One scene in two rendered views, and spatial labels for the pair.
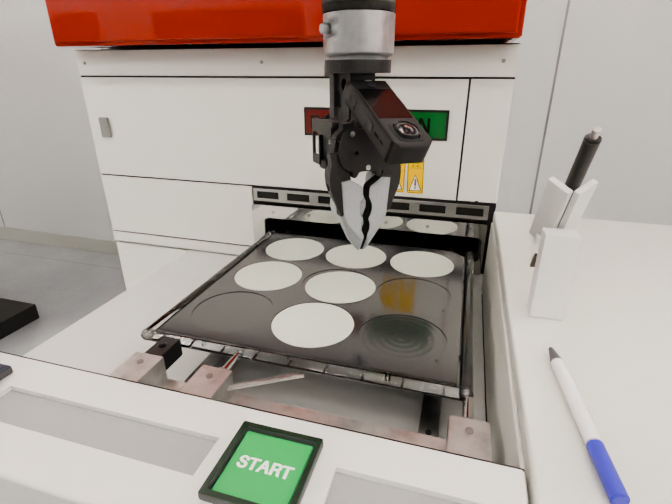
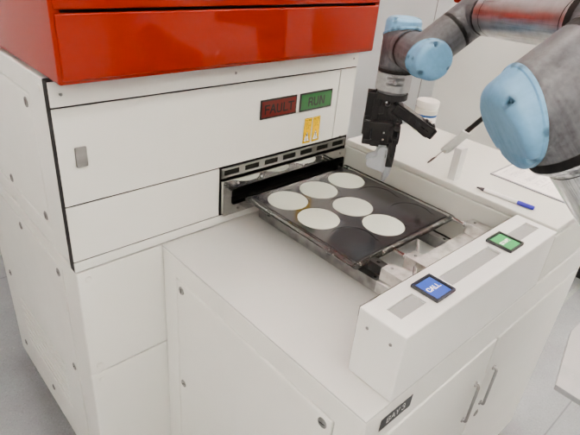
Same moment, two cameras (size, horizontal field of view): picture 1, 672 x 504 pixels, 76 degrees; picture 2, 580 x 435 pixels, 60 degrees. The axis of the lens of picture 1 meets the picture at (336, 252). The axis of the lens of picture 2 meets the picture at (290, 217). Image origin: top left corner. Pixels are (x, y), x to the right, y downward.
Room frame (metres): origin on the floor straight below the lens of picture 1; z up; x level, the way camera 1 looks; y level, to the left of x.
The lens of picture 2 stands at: (0.14, 1.04, 1.47)
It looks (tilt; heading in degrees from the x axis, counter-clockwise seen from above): 29 degrees down; 299
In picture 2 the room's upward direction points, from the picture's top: 6 degrees clockwise
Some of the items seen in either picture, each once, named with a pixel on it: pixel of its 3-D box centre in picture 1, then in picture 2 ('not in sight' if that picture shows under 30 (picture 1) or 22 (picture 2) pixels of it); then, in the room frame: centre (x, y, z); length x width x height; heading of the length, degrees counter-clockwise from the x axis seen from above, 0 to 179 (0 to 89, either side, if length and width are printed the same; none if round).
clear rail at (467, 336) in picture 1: (468, 305); (394, 190); (0.50, -0.18, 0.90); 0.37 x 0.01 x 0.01; 164
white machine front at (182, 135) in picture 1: (273, 163); (233, 145); (0.82, 0.12, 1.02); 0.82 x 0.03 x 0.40; 74
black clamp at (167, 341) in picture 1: (163, 352); (377, 265); (0.39, 0.19, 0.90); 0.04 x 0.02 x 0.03; 164
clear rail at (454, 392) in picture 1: (290, 361); (408, 239); (0.38, 0.05, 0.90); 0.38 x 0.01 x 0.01; 74
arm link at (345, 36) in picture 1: (355, 39); (394, 82); (0.50, -0.02, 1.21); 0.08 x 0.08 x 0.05
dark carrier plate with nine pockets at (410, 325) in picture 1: (337, 285); (349, 207); (0.55, 0.00, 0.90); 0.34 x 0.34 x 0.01; 74
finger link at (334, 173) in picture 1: (345, 177); (390, 148); (0.48, -0.01, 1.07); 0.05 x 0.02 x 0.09; 114
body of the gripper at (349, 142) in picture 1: (354, 118); (383, 117); (0.51, -0.02, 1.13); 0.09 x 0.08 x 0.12; 24
